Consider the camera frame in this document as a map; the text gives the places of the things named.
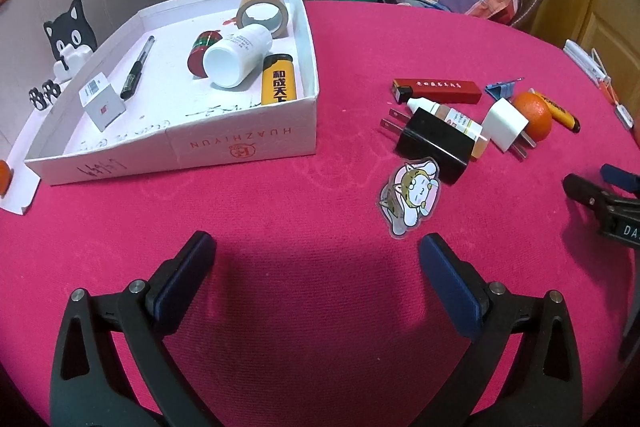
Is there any round orange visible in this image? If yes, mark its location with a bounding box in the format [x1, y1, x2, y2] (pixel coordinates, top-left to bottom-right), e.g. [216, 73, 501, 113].
[512, 92, 554, 144]

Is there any white paper sheet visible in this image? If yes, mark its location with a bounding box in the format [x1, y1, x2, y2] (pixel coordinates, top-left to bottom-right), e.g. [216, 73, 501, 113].
[0, 151, 42, 216]

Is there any white cardboard box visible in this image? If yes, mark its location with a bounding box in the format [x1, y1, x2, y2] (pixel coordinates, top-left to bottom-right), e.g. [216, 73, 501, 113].
[24, 0, 321, 186]

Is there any white cardboard board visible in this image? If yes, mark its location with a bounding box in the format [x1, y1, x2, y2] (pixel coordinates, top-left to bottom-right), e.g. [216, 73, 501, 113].
[0, 0, 167, 148]

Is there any yellow lighter with black cap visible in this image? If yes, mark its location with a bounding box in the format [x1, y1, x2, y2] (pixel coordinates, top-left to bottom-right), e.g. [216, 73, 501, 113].
[261, 53, 299, 106]

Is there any orange lanyard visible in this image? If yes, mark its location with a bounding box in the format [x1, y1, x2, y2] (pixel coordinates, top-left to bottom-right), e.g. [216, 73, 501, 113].
[591, 48, 635, 130]

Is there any black charger plug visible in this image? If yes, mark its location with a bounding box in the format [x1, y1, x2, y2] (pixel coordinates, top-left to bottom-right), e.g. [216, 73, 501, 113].
[380, 107, 475, 186]

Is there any red and green can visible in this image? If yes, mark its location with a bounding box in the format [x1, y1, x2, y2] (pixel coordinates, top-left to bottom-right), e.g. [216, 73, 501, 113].
[187, 30, 224, 78]

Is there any slim yellow lighter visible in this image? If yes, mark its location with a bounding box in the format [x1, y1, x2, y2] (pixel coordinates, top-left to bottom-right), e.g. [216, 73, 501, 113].
[530, 89, 582, 134]

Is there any cartoon cat sticker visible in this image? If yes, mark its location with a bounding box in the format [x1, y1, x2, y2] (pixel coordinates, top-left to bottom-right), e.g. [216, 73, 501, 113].
[377, 159, 442, 238]

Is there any blue binder clip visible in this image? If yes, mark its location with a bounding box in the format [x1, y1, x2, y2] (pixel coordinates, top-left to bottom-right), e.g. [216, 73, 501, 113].
[483, 78, 527, 100]

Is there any white charger plug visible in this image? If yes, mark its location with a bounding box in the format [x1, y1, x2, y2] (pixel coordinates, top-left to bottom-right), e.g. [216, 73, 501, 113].
[482, 99, 537, 160]

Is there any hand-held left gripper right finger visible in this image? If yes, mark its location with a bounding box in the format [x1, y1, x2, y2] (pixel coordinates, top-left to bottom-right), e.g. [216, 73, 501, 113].
[418, 232, 585, 427]

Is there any small white box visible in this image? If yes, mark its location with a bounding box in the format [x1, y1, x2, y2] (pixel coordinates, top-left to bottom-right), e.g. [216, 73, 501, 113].
[78, 72, 127, 132]

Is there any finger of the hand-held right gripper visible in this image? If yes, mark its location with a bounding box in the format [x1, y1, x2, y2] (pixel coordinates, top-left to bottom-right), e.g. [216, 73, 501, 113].
[563, 173, 623, 217]
[601, 163, 640, 198]

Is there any magenta tablecloth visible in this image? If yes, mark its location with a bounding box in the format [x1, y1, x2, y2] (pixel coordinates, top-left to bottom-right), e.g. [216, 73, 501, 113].
[0, 0, 640, 427]

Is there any red lighter box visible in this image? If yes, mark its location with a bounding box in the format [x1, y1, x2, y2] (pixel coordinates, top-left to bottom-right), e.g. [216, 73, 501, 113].
[392, 78, 484, 106]

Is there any small dropper bottle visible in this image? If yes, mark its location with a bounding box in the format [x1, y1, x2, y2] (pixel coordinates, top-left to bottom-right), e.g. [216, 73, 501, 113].
[407, 97, 489, 158]

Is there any black pen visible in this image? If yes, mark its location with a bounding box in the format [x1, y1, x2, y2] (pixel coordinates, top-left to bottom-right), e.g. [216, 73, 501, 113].
[120, 35, 156, 100]

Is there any white pill bottle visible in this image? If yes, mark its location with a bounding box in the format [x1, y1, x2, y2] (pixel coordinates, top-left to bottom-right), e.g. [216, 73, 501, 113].
[202, 24, 274, 89]

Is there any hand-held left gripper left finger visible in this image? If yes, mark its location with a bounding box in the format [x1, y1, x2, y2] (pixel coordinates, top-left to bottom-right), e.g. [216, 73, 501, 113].
[49, 230, 218, 427]

